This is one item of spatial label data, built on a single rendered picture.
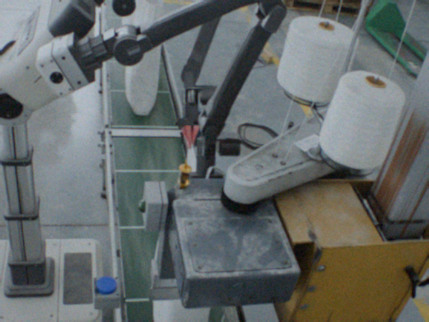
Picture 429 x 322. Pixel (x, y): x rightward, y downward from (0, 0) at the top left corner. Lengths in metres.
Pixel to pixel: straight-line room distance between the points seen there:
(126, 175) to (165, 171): 0.21
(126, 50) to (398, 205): 0.75
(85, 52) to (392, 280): 0.94
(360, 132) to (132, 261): 1.50
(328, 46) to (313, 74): 0.07
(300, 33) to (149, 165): 1.77
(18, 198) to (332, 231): 1.23
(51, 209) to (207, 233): 2.08
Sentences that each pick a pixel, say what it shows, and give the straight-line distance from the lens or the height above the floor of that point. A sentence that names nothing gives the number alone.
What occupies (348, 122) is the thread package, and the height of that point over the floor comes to 1.62.
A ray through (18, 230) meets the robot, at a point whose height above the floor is 0.62.
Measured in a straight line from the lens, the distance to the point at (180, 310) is 1.71.
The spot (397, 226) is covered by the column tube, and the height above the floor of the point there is 1.33.
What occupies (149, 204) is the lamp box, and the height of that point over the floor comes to 1.33.
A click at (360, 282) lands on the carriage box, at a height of 1.21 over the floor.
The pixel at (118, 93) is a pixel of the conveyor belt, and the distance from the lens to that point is 3.41.
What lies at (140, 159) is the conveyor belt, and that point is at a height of 0.38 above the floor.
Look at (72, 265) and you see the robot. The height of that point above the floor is 0.26.
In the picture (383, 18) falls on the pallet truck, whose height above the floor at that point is 0.20.
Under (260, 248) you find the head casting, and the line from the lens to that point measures 1.08.
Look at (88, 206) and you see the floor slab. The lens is 3.10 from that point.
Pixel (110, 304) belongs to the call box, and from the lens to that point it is 1.61.
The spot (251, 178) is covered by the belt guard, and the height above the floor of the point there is 1.42.
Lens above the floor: 2.08
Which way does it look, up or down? 37 degrees down
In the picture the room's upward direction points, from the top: 11 degrees clockwise
